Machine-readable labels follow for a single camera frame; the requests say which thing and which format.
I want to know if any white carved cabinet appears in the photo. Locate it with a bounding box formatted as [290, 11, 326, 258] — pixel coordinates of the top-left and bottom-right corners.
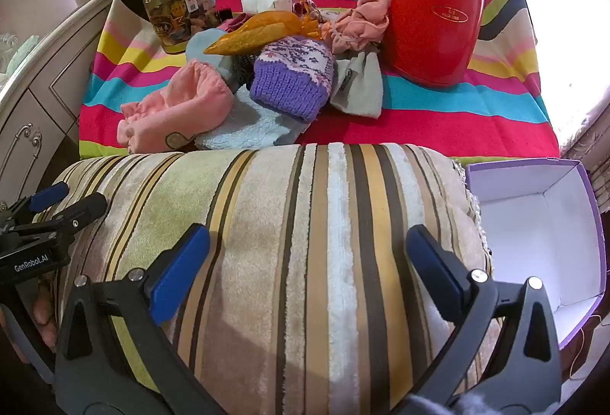
[0, 0, 113, 205]

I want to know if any purple cardboard box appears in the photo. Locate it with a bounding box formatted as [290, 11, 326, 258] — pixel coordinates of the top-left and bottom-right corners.
[466, 158, 607, 348]

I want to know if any glass jar with gold lid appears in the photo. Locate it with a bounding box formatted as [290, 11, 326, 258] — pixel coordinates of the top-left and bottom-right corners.
[144, 0, 220, 54]

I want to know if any orange yellow plush toy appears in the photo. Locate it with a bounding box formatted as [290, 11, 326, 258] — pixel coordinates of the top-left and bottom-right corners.
[203, 10, 321, 56]

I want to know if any person's left hand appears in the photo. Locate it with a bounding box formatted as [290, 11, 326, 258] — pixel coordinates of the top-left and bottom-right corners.
[0, 283, 61, 364]

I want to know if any colourful striped tablecloth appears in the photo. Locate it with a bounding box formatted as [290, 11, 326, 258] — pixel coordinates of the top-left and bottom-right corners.
[79, 0, 559, 162]

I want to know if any grey green cloth pouch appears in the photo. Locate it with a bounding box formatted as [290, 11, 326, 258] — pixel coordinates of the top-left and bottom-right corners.
[329, 50, 384, 119]

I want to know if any floral white cloth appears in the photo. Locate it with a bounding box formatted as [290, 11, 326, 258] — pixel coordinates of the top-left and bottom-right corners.
[241, 0, 321, 20]

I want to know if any light blue towel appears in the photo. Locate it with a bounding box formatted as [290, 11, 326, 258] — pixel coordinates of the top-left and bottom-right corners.
[194, 86, 308, 150]

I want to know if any peach pink scrunched cloth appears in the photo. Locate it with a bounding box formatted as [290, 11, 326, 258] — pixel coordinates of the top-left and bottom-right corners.
[321, 0, 389, 55]

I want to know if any red thermos flask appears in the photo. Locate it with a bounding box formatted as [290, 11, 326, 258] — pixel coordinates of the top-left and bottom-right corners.
[382, 0, 484, 88]

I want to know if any purple knitted hat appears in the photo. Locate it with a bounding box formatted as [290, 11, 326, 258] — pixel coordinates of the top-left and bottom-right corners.
[250, 36, 334, 124]

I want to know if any pink fleece hat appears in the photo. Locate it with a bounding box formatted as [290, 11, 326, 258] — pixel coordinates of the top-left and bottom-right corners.
[117, 60, 234, 154]

